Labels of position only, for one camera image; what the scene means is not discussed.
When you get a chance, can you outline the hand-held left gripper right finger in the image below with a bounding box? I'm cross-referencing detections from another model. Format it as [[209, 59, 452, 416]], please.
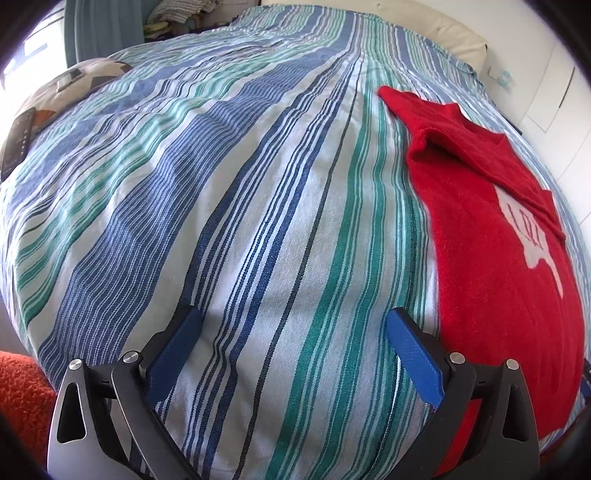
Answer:
[[387, 307, 541, 480]]

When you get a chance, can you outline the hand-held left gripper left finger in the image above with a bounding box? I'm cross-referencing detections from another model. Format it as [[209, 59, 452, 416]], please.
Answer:
[[46, 305, 204, 480]]

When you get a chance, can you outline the red towel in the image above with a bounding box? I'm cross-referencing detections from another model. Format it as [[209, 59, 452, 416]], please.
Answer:
[[378, 85, 583, 478]]

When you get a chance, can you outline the striped bed cover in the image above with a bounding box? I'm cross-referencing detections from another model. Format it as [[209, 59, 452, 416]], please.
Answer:
[[0, 2, 587, 480]]

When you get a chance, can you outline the black remote control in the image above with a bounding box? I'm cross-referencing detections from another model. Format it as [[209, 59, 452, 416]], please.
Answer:
[[0, 108, 36, 181]]

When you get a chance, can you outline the patterned pillow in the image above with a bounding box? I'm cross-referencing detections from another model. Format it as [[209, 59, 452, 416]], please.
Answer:
[[0, 58, 133, 155]]

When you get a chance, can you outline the window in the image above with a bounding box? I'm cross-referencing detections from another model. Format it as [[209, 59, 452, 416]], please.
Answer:
[[0, 9, 68, 102]]

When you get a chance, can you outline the teal curtain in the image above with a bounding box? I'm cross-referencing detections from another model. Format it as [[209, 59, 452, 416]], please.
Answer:
[[62, 0, 160, 68]]

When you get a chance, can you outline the checked folded cloth pile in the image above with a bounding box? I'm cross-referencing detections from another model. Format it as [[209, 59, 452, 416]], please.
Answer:
[[147, 0, 241, 24]]

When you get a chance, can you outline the white wall outlet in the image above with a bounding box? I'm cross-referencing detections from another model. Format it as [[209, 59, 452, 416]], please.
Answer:
[[487, 65, 515, 88]]

